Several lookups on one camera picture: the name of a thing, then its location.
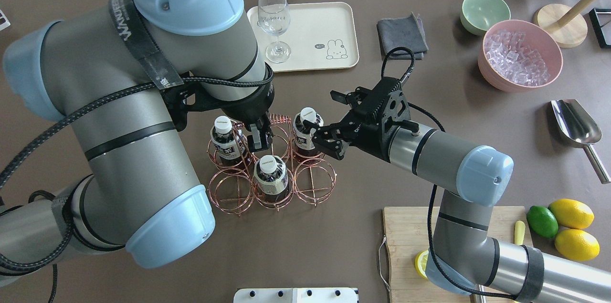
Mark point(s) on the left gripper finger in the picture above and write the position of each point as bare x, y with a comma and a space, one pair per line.
265, 133
254, 139

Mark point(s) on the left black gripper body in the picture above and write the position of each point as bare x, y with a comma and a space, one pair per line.
249, 108

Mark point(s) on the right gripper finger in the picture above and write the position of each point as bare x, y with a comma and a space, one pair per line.
334, 147
335, 132

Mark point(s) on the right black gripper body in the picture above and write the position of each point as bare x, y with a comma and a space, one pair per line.
366, 137

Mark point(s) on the tea bottle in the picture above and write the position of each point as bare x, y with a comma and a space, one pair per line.
272, 177
303, 143
229, 148

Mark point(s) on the copper wire bottle basket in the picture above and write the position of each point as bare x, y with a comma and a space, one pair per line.
234, 189

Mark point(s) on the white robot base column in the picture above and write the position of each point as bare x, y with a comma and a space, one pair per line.
330, 294

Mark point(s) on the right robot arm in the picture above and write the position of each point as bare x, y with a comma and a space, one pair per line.
473, 178

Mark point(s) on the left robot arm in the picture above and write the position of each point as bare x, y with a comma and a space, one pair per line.
125, 76

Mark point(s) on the tea bottle front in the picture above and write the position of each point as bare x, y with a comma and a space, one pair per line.
272, 177

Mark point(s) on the grey folded cloth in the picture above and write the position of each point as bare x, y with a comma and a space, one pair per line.
406, 32

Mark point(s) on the cream rabbit tray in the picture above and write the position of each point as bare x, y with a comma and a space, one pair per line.
322, 36

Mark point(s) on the clear wine glass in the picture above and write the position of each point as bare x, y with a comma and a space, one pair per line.
274, 19

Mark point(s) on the bamboo cutting board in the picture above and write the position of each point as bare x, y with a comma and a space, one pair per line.
405, 231

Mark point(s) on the lemon half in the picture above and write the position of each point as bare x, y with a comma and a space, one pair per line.
420, 262

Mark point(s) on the green bowl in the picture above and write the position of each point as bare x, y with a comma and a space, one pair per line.
478, 16

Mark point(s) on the pink bowl with ice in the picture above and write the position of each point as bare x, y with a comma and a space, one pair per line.
518, 56

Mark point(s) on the yellow plastic knife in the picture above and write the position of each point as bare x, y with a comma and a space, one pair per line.
519, 233

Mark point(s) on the green lime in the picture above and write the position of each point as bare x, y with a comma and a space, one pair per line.
542, 221

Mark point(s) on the metal ice scoop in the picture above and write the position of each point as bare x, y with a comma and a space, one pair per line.
580, 131

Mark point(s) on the wooden stand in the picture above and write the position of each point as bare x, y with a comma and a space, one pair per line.
565, 24

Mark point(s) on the whole lemon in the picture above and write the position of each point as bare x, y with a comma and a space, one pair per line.
577, 245
572, 213

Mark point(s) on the black tray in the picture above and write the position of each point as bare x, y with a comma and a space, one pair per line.
600, 19

